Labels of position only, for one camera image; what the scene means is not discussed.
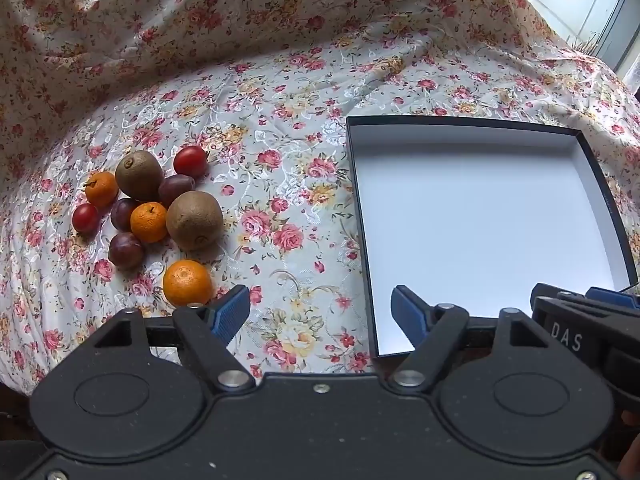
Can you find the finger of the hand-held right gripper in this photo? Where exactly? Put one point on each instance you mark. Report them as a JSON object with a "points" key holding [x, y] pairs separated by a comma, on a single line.
{"points": [[555, 291], [612, 297]]}

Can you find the mandarin orange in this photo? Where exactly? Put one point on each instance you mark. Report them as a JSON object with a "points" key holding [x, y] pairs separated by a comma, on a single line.
{"points": [[101, 189], [187, 283], [148, 221]]}

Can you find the cream small-floral cloth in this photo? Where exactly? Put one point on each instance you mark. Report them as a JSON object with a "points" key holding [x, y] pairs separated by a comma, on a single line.
{"points": [[250, 5]]}

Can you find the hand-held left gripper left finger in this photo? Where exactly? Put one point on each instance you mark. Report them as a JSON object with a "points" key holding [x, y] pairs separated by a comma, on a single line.
{"points": [[231, 312]]}

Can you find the red tomato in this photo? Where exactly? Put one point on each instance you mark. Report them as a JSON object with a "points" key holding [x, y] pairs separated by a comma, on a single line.
{"points": [[85, 218], [190, 161]]}

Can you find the black box with white inside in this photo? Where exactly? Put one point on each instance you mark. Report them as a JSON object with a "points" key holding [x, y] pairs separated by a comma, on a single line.
{"points": [[475, 220]]}

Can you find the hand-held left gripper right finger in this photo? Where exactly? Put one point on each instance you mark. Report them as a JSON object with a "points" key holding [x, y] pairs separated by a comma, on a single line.
{"points": [[407, 312]]}

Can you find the purple plum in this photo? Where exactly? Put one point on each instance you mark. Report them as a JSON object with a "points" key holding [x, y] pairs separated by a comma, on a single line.
{"points": [[126, 250], [176, 187], [123, 213]]}

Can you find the white lace curtain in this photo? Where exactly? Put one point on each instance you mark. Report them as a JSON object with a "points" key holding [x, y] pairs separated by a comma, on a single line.
{"points": [[634, 75]]}

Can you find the brown kiwi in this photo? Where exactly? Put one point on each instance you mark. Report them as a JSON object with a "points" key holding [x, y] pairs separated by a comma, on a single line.
{"points": [[139, 174], [194, 220]]}

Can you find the white floral bedspread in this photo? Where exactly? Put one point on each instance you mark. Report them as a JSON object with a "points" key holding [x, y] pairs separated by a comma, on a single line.
{"points": [[280, 175]]}

